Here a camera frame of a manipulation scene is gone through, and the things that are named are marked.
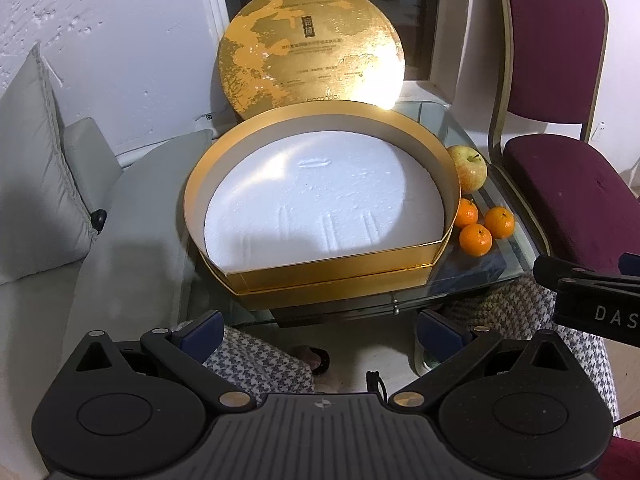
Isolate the small grey cushion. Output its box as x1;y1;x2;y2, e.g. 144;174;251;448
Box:
62;117;125;212

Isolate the person's left houndstooth leg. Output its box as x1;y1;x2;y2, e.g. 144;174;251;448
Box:
205;330;317;403

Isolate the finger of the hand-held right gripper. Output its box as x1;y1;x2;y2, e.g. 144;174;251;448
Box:
532;252;640;292

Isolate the yellow-red apple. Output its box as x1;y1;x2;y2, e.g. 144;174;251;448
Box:
446;145;488;194

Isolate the black cable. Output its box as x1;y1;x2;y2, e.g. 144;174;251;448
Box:
366;370;388;403

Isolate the round gold box lid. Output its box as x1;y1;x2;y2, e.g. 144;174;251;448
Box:
218;0;405;124

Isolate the maroon banquet chair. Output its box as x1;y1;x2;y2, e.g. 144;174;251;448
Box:
487;0;640;277

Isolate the round gold gift box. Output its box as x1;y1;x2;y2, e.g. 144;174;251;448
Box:
184;100;461;311

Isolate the dark red cloth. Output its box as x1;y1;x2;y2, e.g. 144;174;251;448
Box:
612;437;640;480

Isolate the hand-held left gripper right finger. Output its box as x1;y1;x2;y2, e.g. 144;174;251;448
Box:
387;309;583;412

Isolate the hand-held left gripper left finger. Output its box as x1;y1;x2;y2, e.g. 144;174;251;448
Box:
64;309;257;413

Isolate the person's slippered foot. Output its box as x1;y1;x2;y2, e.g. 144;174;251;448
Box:
295;346;332;376

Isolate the person's houndstooth leg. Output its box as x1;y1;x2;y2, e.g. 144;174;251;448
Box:
440;275;622;438
205;330;317;403

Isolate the white foam box liner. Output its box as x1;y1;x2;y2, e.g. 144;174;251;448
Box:
204;130;446;274

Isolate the glass desktop table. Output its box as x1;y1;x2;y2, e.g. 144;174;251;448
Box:
175;99;557;332

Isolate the person's right houndstooth leg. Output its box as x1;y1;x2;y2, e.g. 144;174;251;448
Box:
440;275;622;438

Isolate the large grey pillow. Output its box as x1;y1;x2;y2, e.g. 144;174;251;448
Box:
0;42;99;286

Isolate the small orange tangerine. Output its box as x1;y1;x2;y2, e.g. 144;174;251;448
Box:
459;224;493;258
454;198;480;227
484;207;516;239

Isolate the grey sofa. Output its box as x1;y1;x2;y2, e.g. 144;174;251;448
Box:
0;117;217;461

